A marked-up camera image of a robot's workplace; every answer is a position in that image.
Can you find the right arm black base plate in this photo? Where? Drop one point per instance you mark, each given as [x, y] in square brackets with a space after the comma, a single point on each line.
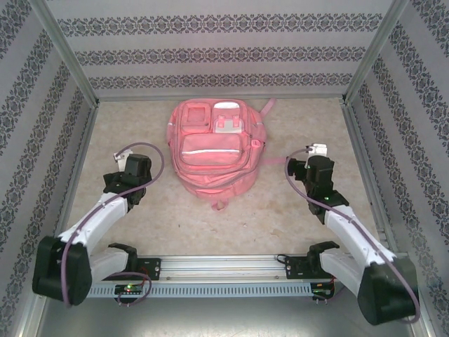
[294, 267]

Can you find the pink backpack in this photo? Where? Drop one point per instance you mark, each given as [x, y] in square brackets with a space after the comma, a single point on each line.
[210, 158]

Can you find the grey metal panel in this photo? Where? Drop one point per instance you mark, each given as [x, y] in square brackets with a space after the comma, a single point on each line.
[224, 316]

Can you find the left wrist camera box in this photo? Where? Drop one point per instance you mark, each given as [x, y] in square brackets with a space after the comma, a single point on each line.
[122, 164]

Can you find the aluminium frame post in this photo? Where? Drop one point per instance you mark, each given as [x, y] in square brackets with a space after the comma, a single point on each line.
[374, 49]
[66, 49]

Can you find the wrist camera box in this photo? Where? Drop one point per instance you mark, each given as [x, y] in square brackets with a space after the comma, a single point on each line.
[319, 149]
[122, 164]

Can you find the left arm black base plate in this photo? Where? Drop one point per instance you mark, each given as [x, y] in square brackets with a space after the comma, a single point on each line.
[152, 268]

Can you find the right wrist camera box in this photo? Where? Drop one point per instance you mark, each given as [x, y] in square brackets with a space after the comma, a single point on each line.
[319, 149]

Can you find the aluminium side rail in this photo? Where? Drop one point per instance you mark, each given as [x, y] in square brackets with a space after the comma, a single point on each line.
[369, 168]
[84, 140]

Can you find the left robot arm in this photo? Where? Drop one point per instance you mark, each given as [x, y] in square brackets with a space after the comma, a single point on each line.
[63, 270]

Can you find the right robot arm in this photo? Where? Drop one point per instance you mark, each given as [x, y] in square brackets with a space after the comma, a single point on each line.
[386, 291]

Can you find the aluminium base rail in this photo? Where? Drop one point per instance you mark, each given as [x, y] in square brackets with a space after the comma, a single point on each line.
[224, 267]

